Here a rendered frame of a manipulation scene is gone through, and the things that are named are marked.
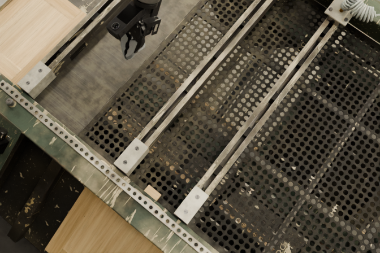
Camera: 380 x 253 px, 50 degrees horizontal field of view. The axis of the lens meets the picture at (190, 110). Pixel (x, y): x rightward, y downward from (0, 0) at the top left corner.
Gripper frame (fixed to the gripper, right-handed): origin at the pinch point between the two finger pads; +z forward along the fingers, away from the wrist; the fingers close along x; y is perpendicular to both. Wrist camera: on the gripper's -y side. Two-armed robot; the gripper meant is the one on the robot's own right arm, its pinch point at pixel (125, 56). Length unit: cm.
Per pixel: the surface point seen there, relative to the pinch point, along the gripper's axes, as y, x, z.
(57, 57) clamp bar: 6.7, 36.3, 31.0
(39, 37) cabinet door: 10, 52, 33
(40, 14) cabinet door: 16, 60, 29
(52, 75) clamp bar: 3, 35, 38
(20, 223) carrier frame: -20, 18, 104
